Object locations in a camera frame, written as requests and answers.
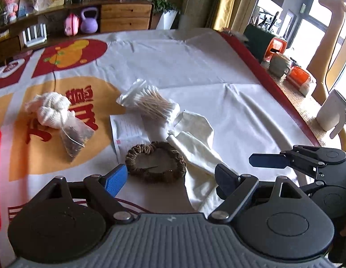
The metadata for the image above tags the purple kettlebell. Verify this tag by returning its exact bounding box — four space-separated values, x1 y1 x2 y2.
80 8 99 33

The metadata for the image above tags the bag of cotton swabs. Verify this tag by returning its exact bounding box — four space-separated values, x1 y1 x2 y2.
116 79 180 123

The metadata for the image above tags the green utensil holder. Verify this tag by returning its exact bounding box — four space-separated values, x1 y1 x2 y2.
243 11 276 62

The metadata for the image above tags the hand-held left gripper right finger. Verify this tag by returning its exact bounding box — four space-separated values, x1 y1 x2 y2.
208 163 311 224

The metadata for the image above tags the orange container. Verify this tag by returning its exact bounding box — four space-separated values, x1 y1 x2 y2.
263 38 288 62

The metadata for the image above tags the pyramid tea bag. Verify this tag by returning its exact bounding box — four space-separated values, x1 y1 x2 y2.
60 117 95 165

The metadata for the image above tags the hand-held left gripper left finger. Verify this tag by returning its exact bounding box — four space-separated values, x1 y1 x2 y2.
30 163 134 225

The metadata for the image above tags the white cloth-covered column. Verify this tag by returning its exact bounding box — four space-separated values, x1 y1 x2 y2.
180 0 218 30

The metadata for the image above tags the printed white red tablecloth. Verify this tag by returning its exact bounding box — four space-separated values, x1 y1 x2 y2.
0 28 321 257

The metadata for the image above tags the tan giraffe-shaped stand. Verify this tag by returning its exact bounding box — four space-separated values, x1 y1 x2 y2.
307 0 346 151

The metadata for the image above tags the picture card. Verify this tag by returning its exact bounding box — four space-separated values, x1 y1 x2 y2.
18 0 32 17

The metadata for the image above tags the wooden TV stand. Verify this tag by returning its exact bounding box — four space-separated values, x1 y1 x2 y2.
0 0 154 62

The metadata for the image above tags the brown hair scrunchie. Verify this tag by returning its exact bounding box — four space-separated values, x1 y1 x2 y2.
125 141 187 184

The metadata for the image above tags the pink toy case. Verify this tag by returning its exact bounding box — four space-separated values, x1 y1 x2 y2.
64 13 80 36

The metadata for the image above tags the pink plush doll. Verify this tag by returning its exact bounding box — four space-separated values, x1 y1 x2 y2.
1 0 19 23

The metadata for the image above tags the white mesh cloth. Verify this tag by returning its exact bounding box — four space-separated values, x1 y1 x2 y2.
25 92 76 130

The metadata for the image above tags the white cup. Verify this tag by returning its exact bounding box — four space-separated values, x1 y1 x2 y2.
316 89 346 132

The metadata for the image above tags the grey ceramic mug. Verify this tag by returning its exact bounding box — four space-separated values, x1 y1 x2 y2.
269 53 292 78

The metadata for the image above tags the tall tree in white pot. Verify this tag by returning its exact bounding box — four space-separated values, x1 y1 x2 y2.
142 0 180 31

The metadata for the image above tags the white paper leaflet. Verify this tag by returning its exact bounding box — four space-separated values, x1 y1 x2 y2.
110 113 154 164

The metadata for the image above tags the white router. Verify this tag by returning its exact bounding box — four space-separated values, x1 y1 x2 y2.
21 24 48 47

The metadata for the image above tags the orange packet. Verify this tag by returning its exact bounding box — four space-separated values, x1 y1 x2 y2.
286 65 317 95

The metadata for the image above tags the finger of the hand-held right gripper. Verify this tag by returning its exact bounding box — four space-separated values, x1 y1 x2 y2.
300 180 328 194
249 144 327 179

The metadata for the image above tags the yellow curtain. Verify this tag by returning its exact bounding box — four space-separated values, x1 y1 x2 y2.
213 0 246 31

